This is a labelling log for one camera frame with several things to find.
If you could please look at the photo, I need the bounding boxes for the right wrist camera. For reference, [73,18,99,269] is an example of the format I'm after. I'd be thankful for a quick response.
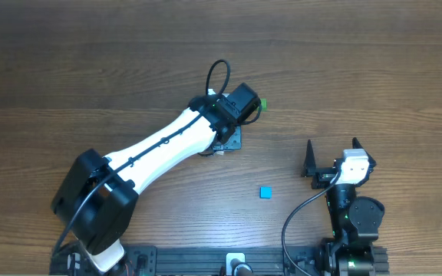
[335,148,371,186]

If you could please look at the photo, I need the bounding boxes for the mounting rail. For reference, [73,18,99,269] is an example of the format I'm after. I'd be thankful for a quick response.
[50,241,391,276]

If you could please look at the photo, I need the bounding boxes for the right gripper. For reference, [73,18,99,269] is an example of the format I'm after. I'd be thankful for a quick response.
[302,136,378,190]

